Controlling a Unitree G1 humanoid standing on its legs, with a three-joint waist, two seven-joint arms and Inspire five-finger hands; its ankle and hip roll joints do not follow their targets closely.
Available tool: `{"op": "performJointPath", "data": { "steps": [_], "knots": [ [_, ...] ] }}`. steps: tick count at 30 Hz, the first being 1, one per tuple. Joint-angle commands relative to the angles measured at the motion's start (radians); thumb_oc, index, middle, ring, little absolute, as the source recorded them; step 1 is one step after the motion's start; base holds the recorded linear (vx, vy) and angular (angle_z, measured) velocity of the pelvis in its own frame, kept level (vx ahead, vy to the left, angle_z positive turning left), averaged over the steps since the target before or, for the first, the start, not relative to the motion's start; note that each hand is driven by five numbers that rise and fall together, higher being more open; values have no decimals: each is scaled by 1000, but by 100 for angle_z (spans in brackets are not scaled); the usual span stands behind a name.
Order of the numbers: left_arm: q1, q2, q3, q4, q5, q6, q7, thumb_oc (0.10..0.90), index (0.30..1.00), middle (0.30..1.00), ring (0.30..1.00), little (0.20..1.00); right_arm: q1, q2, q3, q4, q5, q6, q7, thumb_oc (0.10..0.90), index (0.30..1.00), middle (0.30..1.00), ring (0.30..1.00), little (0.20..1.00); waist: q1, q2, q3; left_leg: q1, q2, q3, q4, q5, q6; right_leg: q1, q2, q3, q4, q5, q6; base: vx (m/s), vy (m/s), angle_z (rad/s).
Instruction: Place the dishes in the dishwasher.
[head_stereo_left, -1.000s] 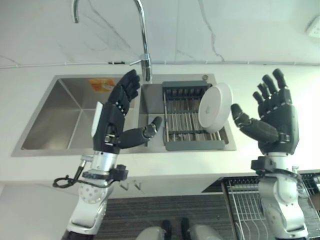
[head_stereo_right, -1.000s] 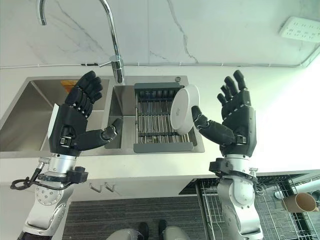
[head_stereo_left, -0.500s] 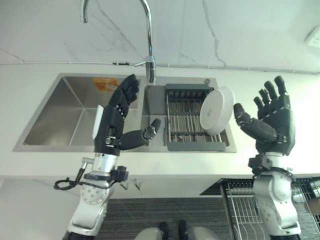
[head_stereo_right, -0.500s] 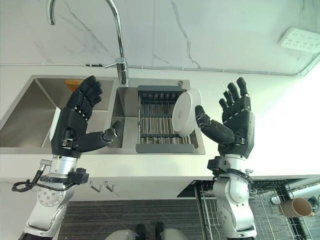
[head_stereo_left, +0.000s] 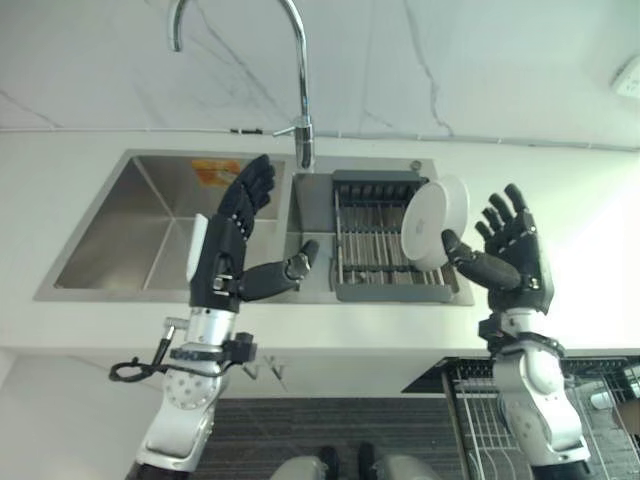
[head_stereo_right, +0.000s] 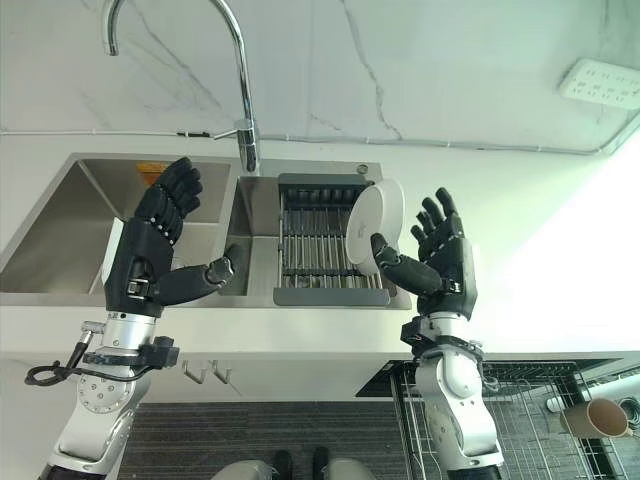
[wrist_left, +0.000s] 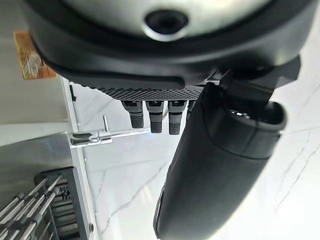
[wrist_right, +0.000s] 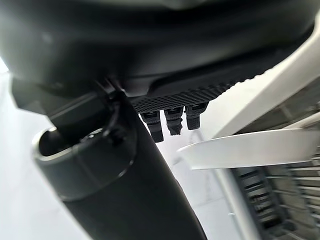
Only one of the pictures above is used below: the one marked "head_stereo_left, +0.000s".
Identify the white round bowl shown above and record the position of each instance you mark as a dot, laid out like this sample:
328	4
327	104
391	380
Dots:
434	223

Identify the silver robot legs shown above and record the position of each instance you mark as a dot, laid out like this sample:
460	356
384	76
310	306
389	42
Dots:
350	462

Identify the orange sink sticker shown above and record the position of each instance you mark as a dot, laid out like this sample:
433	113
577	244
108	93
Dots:
216	172

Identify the white cup in dishwasher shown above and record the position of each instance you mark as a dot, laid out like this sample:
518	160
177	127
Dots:
600	399

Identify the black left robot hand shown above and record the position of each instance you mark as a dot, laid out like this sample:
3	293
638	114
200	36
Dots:
225	245

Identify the grey sink drying rack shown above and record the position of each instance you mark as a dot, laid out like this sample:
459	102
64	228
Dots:
387	240

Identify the chrome gooseneck faucet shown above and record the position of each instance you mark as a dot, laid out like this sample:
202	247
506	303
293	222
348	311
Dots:
295	75

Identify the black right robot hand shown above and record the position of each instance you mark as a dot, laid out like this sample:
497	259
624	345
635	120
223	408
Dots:
520	270

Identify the stainless steel double sink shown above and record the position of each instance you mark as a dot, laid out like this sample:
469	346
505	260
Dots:
165	235

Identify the white wall socket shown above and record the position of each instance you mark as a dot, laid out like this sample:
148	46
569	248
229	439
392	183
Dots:
629	80

